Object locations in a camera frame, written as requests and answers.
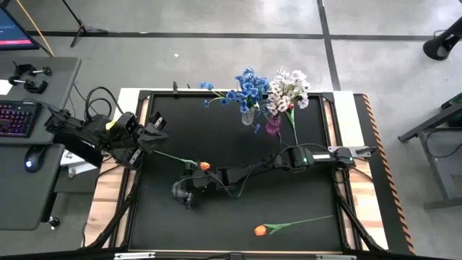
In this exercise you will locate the black round stand base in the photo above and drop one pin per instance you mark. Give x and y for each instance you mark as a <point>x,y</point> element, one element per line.
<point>436,47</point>

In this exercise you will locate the backlit black keyboard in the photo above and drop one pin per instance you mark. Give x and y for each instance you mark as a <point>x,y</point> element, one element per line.
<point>18,119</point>

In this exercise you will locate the black C-clamp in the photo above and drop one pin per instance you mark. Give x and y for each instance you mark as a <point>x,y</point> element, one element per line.
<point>25,68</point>
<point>34,87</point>

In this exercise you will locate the black round knob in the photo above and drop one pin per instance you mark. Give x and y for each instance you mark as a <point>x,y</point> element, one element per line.
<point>53,221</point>

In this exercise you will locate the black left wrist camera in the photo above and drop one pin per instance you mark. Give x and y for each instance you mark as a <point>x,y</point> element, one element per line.
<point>126,124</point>

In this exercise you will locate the clear diamond-cut glass vase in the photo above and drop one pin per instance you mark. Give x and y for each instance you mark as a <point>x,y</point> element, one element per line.
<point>247,117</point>

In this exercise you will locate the black metal side table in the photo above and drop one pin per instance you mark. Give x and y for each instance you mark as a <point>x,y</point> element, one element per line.
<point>438,169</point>

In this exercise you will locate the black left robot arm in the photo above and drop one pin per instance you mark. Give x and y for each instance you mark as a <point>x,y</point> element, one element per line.
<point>83,144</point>

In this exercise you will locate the black table edge clip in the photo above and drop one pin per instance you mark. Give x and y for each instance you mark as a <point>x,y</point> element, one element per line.
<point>175,86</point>

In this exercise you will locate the lit computer screen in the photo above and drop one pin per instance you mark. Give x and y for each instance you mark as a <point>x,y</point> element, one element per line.
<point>14,32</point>

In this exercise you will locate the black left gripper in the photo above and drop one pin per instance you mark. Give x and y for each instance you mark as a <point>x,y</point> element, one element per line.
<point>134,159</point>

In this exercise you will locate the pink ribbed glass vase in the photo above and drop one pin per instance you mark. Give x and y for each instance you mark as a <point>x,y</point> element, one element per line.
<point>273,126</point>

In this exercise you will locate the white paper sheet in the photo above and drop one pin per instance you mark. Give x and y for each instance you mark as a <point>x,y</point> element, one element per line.
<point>81,168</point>

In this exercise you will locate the black computer mouse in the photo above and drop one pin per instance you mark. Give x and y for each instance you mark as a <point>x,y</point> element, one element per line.
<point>34,159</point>

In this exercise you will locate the silver metal bracket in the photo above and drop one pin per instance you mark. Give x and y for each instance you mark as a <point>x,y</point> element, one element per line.
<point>134,256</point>
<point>335,257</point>

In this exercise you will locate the gray desk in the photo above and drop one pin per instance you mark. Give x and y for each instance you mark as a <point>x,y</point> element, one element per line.
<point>21,202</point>

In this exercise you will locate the light wooden side board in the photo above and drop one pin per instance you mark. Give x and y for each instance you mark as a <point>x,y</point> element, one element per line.
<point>104,202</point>
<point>368,216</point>

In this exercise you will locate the black mat with hazard stripes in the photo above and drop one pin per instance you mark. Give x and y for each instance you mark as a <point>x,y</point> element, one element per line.
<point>395,216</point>

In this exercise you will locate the green-lit black device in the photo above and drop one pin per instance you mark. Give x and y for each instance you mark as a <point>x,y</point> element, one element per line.
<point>454,101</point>

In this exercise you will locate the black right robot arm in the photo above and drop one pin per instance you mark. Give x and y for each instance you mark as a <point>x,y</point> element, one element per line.
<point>299,159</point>

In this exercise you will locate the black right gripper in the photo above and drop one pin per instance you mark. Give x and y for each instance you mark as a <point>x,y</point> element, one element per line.
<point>207,178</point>

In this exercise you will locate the small white paper note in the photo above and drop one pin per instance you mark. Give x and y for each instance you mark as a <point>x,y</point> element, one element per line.
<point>4,87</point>

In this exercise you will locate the black tripod stand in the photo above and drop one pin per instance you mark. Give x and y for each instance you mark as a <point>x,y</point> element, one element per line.
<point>82,27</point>

